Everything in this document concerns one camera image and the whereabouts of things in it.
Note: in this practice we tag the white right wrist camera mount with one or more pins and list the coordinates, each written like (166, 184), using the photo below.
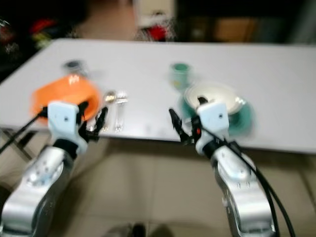
(213, 123)

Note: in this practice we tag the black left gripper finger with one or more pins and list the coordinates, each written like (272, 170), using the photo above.
(83, 109)
(102, 119)

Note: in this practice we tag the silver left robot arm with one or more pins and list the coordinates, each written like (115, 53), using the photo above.
(37, 187)

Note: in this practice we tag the small red floor object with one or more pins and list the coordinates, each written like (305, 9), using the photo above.
(158, 33)

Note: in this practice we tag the silver spoon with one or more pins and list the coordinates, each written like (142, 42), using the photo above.
(109, 97)

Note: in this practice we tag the green cup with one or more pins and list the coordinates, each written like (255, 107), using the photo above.
(179, 74)

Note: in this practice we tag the small grey cup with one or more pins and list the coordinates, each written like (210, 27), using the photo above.
(73, 67)

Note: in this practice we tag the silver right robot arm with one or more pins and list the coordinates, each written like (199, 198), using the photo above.
(247, 197)

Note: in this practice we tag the white bowl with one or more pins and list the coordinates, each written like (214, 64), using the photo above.
(217, 93)

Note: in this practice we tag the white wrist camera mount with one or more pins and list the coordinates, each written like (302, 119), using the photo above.
(64, 121)
(213, 123)

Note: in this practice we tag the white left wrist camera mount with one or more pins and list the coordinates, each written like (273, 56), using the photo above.
(64, 121)

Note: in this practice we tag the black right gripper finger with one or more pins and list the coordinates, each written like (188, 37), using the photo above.
(177, 123)
(202, 101)

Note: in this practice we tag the metal table leg frame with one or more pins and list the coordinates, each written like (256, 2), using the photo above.
(16, 140)

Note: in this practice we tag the orange plate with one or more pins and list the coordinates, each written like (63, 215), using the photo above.
(61, 91)

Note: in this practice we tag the brown cardboard box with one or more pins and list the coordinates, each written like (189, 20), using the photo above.
(236, 29)

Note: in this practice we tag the red background object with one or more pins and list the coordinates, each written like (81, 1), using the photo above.
(43, 25)

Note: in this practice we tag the white background box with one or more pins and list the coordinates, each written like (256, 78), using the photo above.
(154, 12)

